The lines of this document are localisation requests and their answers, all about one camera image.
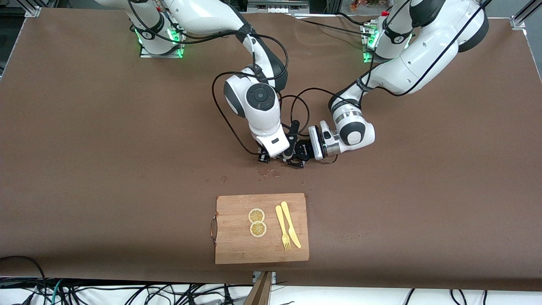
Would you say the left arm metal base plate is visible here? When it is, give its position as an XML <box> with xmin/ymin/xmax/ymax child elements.
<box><xmin>362</xmin><ymin>23</ymin><xmax>409</xmax><ymax>64</ymax></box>

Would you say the aluminium frame profile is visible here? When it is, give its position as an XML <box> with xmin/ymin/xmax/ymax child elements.
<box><xmin>17</xmin><ymin>0</ymin><xmax>43</xmax><ymax>18</ymax></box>
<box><xmin>510</xmin><ymin>0</ymin><xmax>542</xmax><ymax>30</ymax></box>

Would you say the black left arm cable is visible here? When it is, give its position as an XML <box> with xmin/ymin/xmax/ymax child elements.
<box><xmin>292</xmin><ymin>0</ymin><xmax>487</xmax><ymax>164</ymax></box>

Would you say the camera stand post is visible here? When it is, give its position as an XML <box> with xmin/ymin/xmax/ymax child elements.
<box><xmin>244</xmin><ymin>272</ymin><xmax>273</xmax><ymax>305</ymax></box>

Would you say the wooden cutting board with handle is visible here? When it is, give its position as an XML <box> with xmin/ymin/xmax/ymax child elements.
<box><xmin>210</xmin><ymin>193</ymin><xmax>310</xmax><ymax>265</ymax></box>

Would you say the short black table cable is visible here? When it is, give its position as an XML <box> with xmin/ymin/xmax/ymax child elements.
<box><xmin>337</xmin><ymin>12</ymin><xmax>367</xmax><ymax>26</ymax></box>

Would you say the teal cable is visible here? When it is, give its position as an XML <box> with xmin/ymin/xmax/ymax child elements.
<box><xmin>40</xmin><ymin>280</ymin><xmax>64</xmax><ymax>305</ymax></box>

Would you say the brown table cover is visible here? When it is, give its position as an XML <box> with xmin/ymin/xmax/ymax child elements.
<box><xmin>0</xmin><ymin>8</ymin><xmax>542</xmax><ymax>293</ymax></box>

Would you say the large liquid puddle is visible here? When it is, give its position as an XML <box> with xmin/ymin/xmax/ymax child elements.
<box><xmin>256</xmin><ymin>165</ymin><xmax>282</xmax><ymax>178</ymax></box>

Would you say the black looped floor cable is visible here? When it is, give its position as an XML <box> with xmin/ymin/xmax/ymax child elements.
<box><xmin>0</xmin><ymin>255</ymin><xmax>48</xmax><ymax>305</ymax></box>

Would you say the metal stand bracket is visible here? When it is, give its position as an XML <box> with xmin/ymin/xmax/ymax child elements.
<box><xmin>253</xmin><ymin>271</ymin><xmax>277</xmax><ymax>285</ymax></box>

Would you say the grey metal box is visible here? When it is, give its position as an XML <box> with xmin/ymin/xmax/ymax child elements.
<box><xmin>248</xmin><ymin>0</ymin><xmax>310</xmax><ymax>14</ymax></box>

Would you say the long black table cable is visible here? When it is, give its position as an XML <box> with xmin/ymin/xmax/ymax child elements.
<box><xmin>292</xmin><ymin>14</ymin><xmax>375</xmax><ymax>38</ymax></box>

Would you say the yellow plastic knife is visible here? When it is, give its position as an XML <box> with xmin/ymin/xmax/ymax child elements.
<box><xmin>281</xmin><ymin>201</ymin><xmax>302</xmax><ymax>249</ymax></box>

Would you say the orange background object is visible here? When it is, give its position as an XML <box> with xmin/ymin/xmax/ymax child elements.
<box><xmin>351</xmin><ymin>0</ymin><xmax>384</xmax><ymax>12</ymax></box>

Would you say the yellow plastic fork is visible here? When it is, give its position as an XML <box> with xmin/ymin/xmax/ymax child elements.
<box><xmin>275</xmin><ymin>205</ymin><xmax>292</xmax><ymax>251</ymax></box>

